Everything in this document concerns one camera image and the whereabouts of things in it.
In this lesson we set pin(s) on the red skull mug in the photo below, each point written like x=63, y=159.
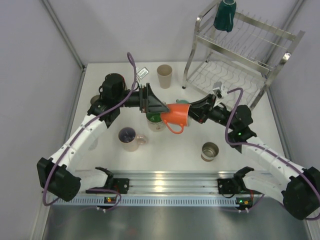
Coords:
x=124, y=82

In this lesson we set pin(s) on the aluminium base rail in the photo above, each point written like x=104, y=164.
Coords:
x=173, y=183

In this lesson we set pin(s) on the beige tumbler cup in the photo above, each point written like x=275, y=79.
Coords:
x=164, y=73

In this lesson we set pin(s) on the stainless steel dish rack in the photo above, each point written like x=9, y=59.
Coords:
x=250, y=56

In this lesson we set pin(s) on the grey slotted cable duct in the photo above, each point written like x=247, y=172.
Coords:
x=159, y=201

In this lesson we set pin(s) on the clear glass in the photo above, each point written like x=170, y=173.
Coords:
x=93, y=145

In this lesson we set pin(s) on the dark teal mug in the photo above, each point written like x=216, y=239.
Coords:
x=224, y=18

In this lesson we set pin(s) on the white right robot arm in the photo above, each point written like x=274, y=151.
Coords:
x=296, y=187

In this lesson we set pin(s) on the small brown white cup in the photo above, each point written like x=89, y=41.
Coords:
x=94, y=99

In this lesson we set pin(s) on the pink purple mug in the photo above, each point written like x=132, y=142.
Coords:
x=130, y=140

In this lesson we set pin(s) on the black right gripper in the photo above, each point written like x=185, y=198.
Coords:
x=199, y=113

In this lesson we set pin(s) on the light teal mug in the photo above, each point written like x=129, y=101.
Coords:
x=182, y=101

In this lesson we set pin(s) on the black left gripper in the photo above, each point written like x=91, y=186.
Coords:
x=148, y=102

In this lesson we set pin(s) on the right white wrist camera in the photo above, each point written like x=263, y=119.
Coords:
x=219, y=90

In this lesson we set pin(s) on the orange mug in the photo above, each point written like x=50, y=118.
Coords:
x=178, y=115

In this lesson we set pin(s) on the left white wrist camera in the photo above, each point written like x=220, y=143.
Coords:
x=143, y=72

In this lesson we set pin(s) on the steel lined paper cup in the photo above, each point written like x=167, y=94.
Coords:
x=209, y=151

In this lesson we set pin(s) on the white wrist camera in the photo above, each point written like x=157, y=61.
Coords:
x=143, y=72
x=219, y=90

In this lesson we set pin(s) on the green interior floral mug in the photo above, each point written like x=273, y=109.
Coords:
x=155, y=122

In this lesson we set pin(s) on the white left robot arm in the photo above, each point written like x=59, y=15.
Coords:
x=58, y=174

